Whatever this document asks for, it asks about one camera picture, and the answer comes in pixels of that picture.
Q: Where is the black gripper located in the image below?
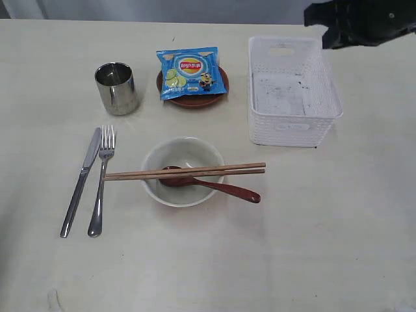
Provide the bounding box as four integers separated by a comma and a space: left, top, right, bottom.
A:
304, 0, 415, 49

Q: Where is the white perforated plastic basket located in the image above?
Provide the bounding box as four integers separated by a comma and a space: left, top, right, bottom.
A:
248, 36, 343, 148

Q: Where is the blue chips snack bag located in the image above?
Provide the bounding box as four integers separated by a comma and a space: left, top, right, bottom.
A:
157, 47, 227, 101

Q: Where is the brown wooden chopstick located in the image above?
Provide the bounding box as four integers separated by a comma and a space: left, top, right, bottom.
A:
105, 162, 266, 181
104, 169, 265, 181

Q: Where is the brown round plate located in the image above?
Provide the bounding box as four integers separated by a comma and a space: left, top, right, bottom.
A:
168, 66, 229, 109

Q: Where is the white speckled bowl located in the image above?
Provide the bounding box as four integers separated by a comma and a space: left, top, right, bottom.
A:
141, 136, 224, 207

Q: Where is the brown wooden spoon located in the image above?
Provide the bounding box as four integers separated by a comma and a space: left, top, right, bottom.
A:
159, 165, 261, 203

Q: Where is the silver foil packet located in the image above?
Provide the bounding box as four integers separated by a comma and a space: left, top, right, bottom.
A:
94, 62, 139, 116

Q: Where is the silver metal fork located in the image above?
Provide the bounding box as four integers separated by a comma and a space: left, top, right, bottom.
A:
87, 125, 116, 237

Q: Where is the silver metal table knife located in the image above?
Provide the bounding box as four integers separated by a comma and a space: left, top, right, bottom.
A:
60, 127, 101, 238

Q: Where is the grey backdrop curtain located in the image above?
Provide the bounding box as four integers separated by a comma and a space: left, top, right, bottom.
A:
1, 0, 312, 24

